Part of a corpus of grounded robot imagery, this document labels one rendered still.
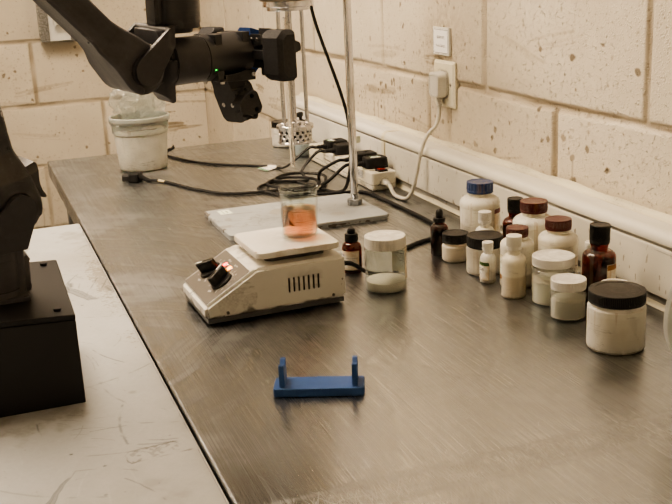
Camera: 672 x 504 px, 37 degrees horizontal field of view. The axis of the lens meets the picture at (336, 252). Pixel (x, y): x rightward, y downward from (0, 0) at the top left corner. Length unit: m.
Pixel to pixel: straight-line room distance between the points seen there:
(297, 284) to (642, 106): 0.52
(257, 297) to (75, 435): 0.37
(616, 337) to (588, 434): 0.21
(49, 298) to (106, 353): 0.15
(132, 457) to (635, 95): 0.83
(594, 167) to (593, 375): 0.45
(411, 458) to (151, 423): 0.28
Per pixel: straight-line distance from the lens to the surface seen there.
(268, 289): 1.34
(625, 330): 1.21
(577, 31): 1.55
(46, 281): 1.23
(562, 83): 1.59
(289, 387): 1.11
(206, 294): 1.36
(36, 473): 1.02
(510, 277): 1.39
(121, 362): 1.25
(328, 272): 1.37
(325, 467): 0.97
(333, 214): 1.83
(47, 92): 3.78
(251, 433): 1.04
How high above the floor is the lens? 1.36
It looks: 16 degrees down
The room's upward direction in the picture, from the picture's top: 3 degrees counter-clockwise
